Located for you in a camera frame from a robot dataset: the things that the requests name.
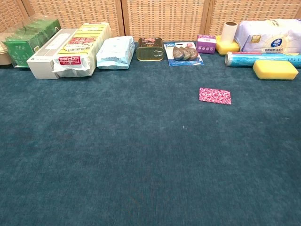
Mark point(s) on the cream paper roll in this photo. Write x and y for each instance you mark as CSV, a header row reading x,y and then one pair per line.
x,y
229,33

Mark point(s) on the small purple box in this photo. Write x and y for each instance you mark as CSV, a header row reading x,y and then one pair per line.
x,y
205,44

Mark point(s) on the pink patterned block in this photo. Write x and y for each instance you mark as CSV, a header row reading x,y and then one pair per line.
x,y
215,96

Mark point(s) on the light blue wet wipes pack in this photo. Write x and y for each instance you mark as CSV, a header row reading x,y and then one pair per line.
x,y
115,54

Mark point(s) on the yellow sponge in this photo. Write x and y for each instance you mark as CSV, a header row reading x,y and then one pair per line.
x,y
225,49
274,69

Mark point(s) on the beige lidded lunch box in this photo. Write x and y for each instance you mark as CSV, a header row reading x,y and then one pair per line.
x,y
3,56

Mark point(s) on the yellow sponge multipack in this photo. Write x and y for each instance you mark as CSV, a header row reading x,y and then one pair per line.
x,y
77,47

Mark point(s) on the blue cling film roll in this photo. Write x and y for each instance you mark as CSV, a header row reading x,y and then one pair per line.
x,y
242,58

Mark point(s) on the teal table cloth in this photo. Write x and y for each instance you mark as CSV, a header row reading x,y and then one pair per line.
x,y
117,153

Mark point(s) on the white lavender tissue pack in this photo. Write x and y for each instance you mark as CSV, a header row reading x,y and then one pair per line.
x,y
265,35

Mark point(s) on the gold and black tin can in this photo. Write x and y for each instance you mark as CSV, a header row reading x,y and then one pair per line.
x,y
150,50

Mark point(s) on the correction tape blister pack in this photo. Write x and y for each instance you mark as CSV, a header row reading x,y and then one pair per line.
x,y
183,53

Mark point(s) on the white power strip box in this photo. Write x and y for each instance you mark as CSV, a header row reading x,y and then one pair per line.
x,y
42,63

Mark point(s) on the green tea bag box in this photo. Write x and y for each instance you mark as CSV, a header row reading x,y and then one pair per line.
x,y
18,50

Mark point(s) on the woven rattan screen panel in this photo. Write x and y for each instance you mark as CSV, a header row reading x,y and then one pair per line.
x,y
75,11
164,16
9,14
254,9

